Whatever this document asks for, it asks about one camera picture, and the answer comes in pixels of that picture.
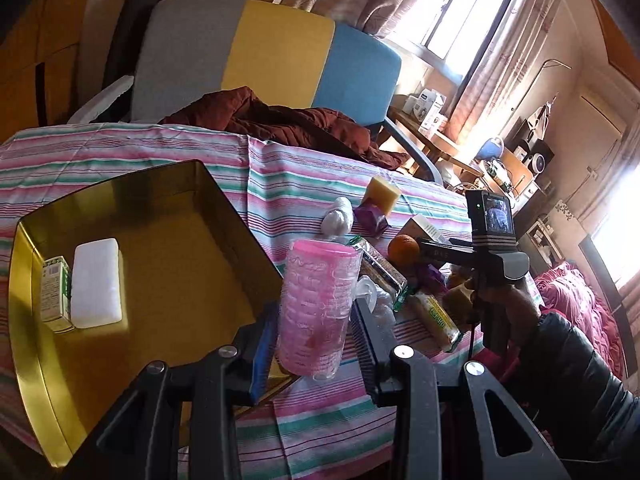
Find person's right hand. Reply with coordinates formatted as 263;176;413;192
506;281;543;350

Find dark red quilted jacket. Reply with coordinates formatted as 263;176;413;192
160;86;408;171

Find small yellow sponge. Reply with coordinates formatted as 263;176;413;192
365;176;402;216

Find person's right forearm black sleeve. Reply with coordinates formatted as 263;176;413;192
500;311;640;466

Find grey yellow blue chair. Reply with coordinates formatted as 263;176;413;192
127;0;446;186

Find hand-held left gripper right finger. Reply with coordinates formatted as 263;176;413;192
350;299;571;480

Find gold metal tin box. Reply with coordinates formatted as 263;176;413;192
7;160;298;468

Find window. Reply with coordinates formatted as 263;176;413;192
395;0;526;81

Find black speaker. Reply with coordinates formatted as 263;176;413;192
515;140;555;173

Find yellow green biscuit packet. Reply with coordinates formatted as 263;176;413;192
407;292;463;352

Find wooden side desk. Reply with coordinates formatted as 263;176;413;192
387;107;486;176

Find large tan sponge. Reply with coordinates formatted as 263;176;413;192
445;280;481;318

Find white medicine box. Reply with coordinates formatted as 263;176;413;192
397;214;453;246

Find white soap bar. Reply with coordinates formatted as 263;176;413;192
70;238;123;330

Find black rolled mat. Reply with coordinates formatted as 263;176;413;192
102;0;168;93

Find white foam board piece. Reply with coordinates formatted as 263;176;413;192
67;75;135;125

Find green and white small carton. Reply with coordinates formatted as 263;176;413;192
40;255;76;333

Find wooden panelled wardrobe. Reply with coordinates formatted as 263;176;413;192
0;0;101;131

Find pink bedding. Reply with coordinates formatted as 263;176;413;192
532;260;626;376

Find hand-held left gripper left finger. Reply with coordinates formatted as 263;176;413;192
75;301;281;480

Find white boxes on desk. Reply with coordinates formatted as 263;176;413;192
402;91;448;131

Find pink plastic cup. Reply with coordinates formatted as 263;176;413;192
276;239;363;381

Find orange fruit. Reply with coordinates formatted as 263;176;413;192
388;234;420;267

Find white plastic bag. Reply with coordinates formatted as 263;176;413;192
321;196;355;238
356;280;397;333

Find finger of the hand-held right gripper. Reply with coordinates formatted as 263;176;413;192
417;237;475;268

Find clear grain snack bag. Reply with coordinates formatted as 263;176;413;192
346;236;410;311

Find striped pink green tablecloth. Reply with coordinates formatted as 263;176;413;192
0;124;488;480

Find purple snack packet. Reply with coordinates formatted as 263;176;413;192
417;262;446;293
356;199;392;235

